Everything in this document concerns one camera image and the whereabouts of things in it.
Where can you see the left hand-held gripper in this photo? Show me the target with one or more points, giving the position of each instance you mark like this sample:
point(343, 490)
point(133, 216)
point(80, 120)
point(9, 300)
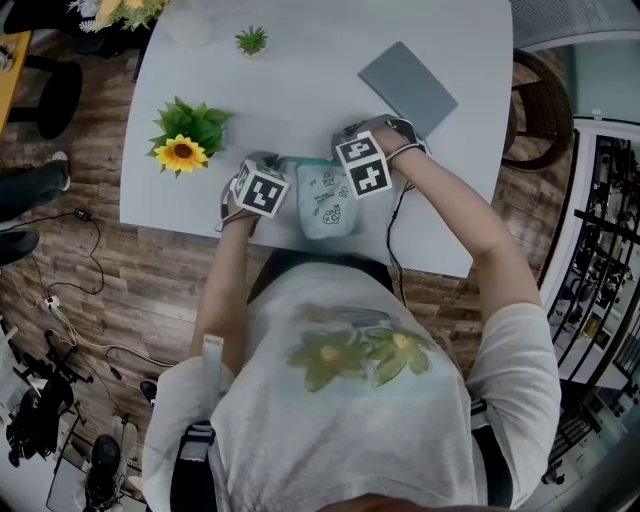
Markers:
point(260, 192)

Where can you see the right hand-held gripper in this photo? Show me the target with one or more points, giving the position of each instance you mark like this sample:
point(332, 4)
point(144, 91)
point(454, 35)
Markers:
point(367, 170)

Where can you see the mint green pouch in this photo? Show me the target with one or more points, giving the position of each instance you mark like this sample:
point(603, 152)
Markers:
point(325, 225)

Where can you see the person's left forearm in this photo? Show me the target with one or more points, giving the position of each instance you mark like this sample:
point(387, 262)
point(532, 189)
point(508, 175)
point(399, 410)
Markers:
point(222, 290)

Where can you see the person's right forearm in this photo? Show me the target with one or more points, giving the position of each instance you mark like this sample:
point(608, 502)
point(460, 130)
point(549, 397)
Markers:
point(460, 220)

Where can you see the person's right hand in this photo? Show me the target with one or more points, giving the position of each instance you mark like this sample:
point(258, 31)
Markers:
point(390, 142)

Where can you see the grey notebook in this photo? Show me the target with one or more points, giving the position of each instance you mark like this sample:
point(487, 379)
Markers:
point(407, 85)

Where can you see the potted artificial sunflower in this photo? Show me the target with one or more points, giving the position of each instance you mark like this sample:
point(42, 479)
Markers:
point(181, 152)

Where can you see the person's black trousers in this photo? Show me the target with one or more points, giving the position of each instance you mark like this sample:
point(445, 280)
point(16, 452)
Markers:
point(275, 265)

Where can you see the small potted green succulent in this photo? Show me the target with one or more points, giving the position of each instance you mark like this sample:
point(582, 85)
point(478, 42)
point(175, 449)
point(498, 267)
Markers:
point(251, 41)

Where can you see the white vase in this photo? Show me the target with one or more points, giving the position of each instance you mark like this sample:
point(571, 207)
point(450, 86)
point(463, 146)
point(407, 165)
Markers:
point(187, 25)

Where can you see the yellow flower bouquet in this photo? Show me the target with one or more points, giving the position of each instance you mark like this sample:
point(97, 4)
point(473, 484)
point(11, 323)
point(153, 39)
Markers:
point(125, 12)

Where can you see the brown wicker chair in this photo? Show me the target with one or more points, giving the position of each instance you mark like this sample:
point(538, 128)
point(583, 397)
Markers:
point(552, 120)

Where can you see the white power strip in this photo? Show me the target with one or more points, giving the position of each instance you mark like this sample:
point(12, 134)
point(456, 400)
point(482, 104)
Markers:
point(52, 302)

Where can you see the black metal railing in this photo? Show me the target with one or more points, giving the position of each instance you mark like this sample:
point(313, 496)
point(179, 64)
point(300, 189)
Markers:
point(587, 216)

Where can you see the black sneaker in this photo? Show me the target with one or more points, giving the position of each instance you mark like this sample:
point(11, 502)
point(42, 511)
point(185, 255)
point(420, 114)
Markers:
point(148, 393)

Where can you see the yellow table with black base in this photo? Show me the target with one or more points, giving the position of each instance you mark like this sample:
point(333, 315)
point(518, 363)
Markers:
point(12, 70)

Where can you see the person's white flower-print shirt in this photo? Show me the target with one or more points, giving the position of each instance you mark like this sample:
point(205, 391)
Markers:
point(350, 440)

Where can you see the black tripod equipment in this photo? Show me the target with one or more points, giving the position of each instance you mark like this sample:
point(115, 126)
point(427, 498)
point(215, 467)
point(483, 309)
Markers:
point(40, 400)

